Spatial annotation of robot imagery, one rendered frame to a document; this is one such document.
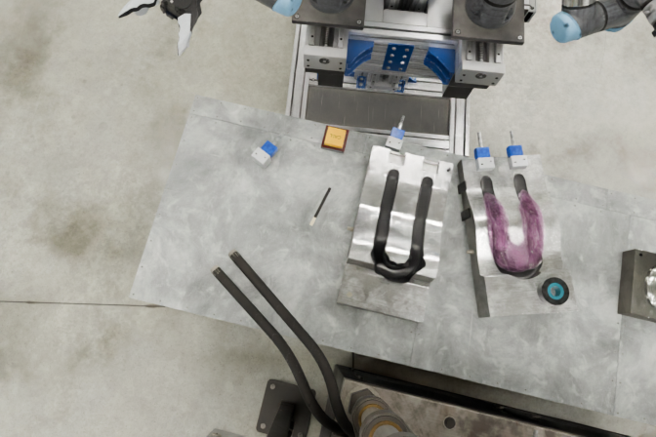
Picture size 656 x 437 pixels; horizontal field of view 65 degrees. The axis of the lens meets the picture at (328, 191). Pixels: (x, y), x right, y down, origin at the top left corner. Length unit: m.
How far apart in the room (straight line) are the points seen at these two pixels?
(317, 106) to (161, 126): 0.80
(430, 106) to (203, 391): 1.64
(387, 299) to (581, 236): 0.68
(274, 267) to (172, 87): 1.42
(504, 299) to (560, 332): 0.25
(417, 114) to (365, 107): 0.24
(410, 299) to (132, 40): 2.04
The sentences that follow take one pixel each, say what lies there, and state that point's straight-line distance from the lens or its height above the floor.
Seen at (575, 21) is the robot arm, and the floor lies 1.37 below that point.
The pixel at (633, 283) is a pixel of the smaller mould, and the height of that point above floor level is 0.87.
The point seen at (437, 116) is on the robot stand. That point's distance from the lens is 2.49.
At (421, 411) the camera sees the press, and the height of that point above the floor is 0.78.
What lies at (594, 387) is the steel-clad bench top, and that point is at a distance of 1.85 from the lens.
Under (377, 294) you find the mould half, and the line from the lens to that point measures 1.59.
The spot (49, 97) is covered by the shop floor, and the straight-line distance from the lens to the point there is 3.00.
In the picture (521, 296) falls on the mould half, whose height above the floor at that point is 0.91.
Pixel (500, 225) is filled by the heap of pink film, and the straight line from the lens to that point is 1.64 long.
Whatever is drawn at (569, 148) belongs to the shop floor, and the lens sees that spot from 2.89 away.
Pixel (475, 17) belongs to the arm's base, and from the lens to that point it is 1.72.
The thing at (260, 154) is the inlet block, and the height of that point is 0.85.
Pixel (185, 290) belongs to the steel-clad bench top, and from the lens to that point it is 1.69.
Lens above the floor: 2.44
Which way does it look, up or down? 75 degrees down
